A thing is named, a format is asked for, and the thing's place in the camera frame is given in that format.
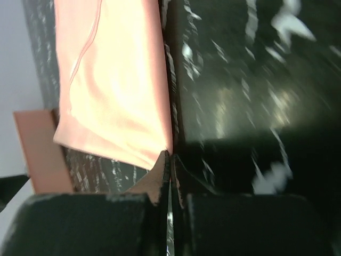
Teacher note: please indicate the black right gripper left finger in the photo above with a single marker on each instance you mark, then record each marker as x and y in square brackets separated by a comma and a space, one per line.
[132, 223]

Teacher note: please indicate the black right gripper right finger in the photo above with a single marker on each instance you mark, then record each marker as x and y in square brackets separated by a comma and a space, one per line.
[209, 223]

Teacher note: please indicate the pink satin napkin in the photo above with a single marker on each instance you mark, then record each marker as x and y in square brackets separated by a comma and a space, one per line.
[114, 99]

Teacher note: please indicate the pink compartment tray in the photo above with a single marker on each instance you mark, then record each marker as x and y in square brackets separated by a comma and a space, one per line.
[45, 159]

